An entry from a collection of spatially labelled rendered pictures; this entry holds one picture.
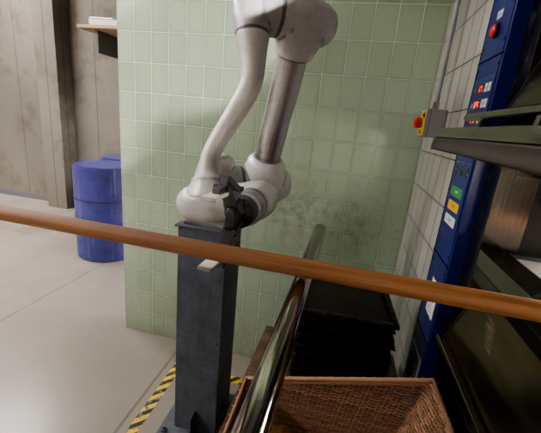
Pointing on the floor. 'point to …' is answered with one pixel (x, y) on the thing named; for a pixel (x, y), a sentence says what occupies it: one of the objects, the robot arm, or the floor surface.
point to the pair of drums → (99, 204)
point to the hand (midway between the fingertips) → (208, 234)
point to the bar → (277, 352)
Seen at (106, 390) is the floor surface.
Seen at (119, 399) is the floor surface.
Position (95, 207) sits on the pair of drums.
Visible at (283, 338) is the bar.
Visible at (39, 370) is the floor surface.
